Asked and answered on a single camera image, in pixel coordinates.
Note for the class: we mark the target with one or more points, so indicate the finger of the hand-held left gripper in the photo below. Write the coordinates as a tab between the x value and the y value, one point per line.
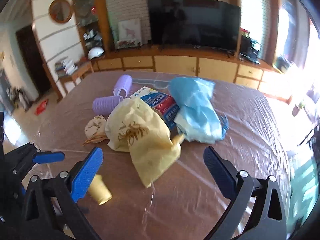
48	157

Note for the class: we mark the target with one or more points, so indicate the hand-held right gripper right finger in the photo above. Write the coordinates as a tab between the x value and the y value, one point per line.
217	170

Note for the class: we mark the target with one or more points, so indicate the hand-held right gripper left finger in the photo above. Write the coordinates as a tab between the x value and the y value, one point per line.
86	172

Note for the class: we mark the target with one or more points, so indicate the yellow paper cup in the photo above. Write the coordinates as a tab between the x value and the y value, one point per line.
101	192

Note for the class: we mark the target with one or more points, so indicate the blue plastic bag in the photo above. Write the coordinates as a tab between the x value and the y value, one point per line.
197	107

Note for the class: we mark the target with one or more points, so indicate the purple hair roller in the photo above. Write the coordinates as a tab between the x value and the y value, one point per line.
123	85
107	104

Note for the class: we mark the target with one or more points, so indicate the crumpled beige paper ball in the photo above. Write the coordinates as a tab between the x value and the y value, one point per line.
96	128

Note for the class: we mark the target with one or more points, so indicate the red item on floor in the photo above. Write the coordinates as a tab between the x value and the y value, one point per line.
41	107

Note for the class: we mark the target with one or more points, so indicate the yellow paper bag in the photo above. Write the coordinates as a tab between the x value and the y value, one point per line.
142	135

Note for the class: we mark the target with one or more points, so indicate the blue and white carton box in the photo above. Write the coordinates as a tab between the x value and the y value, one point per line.
160	102

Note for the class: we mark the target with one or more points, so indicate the small wooden side table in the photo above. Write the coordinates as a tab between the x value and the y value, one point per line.
80	71

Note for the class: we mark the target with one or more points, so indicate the stack of books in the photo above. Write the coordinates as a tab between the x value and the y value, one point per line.
65	66

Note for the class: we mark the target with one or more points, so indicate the dark wooden door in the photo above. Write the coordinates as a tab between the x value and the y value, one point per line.
32	60

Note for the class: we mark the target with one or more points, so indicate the potted plant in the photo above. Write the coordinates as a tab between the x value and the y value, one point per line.
297	109

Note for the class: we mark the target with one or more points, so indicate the clear plastic piece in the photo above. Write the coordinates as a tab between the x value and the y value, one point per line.
150	82

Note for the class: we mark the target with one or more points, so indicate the wooden television cabinet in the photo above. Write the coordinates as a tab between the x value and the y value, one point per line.
175	65

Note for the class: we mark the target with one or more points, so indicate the black electronic devices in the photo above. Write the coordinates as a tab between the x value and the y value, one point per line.
250	46

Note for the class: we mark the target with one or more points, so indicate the white framed painting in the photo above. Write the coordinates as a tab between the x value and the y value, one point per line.
130	32

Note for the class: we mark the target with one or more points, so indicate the round wooden framed mirror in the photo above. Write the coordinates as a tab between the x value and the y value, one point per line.
60	11

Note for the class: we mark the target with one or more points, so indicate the black flat television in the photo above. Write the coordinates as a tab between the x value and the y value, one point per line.
192	22

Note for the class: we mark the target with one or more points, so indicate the glass display cabinet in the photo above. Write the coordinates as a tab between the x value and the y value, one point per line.
86	12

